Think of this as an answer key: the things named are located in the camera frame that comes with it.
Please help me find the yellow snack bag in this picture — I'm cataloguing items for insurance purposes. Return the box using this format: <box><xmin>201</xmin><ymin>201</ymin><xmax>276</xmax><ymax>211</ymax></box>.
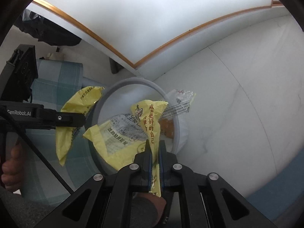
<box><xmin>82</xmin><ymin>89</ymin><xmax>197</xmax><ymax>198</ymax></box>
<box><xmin>55</xmin><ymin>86</ymin><xmax>104</xmax><ymax>166</ymax></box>

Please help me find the person left hand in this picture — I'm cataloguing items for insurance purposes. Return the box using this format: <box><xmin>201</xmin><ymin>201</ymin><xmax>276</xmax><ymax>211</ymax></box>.
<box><xmin>1</xmin><ymin>142</ymin><xmax>24</xmax><ymax>192</ymax></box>

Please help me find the person right hand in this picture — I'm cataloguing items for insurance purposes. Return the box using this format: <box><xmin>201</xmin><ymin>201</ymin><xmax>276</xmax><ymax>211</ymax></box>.
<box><xmin>138</xmin><ymin>193</ymin><xmax>166</xmax><ymax>220</ymax></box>

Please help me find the white trash bin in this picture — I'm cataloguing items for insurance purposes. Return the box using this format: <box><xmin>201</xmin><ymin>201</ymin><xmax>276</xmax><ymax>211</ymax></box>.
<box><xmin>86</xmin><ymin>77</ymin><xmax>195</xmax><ymax>174</ymax></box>

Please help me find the black hanging backpack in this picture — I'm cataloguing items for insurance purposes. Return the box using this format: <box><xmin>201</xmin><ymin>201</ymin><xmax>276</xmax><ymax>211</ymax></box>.
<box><xmin>14</xmin><ymin>9</ymin><xmax>81</xmax><ymax>46</ymax></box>

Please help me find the teal plaid tablecloth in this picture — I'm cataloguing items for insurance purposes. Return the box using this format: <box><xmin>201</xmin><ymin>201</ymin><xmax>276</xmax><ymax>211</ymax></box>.
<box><xmin>21</xmin><ymin>59</ymin><xmax>103</xmax><ymax>207</ymax></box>

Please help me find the orange sachet large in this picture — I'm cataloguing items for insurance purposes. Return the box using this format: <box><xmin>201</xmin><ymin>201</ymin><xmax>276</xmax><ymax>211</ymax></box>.
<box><xmin>159</xmin><ymin>119</ymin><xmax>174</xmax><ymax>139</ymax></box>

